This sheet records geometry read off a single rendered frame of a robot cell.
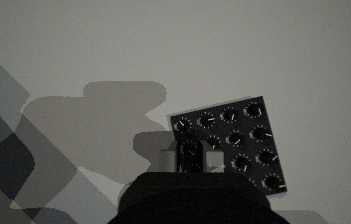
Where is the black knob box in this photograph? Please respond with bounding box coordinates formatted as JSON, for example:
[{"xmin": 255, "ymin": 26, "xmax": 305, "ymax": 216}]
[{"xmin": 170, "ymin": 96, "xmax": 288, "ymax": 196}]

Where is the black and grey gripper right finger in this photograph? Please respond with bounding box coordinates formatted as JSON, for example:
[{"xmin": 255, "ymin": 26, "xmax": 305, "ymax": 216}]
[{"xmin": 198, "ymin": 140, "xmax": 224, "ymax": 173}]

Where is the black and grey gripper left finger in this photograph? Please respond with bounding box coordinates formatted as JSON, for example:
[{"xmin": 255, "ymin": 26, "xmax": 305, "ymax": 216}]
[{"xmin": 159, "ymin": 140, "xmax": 181, "ymax": 172}]

